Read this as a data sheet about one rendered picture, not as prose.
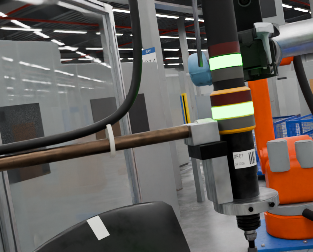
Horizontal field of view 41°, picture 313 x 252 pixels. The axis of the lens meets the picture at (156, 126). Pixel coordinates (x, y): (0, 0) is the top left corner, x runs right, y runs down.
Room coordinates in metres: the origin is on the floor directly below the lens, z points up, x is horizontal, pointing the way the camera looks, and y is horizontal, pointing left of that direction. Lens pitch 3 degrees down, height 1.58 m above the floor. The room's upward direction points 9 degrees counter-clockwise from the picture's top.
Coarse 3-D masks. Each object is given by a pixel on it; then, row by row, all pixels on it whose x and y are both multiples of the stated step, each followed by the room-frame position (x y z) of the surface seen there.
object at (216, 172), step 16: (192, 128) 0.42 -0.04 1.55; (208, 128) 0.42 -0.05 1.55; (192, 144) 0.42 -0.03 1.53; (208, 144) 0.42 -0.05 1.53; (224, 144) 0.42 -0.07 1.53; (208, 160) 0.43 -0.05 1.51; (224, 160) 0.42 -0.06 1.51; (208, 176) 0.43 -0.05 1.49; (224, 176) 0.42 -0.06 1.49; (208, 192) 0.44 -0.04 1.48; (224, 192) 0.42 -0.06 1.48; (272, 192) 0.44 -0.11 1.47; (224, 208) 0.42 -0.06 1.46; (240, 208) 0.41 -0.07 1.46; (256, 208) 0.41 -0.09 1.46; (272, 208) 0.42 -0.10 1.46
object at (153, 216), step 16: (128, 208) 0.56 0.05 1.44; (144, 208) 0.56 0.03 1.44; (160, 208) 0.57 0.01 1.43; (80, 224) 0.52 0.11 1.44; (112, 224) 0.53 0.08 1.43; (128, 224) 0.54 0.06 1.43; (144, 224) 0.54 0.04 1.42; (160, 224) 0.55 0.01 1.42; (176, 224) 0.56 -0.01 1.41; (48, 240) 0.50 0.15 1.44; (64, 240) 0.50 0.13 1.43; (80, 240) 0.51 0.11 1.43; (96, 240) 0.51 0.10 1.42; (112, 240) 0.51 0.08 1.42; (128, 240) 0.52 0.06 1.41; (144, 240) 0.52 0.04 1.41; (160, 240) 0.53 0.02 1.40; (176, 240) 0.53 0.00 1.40
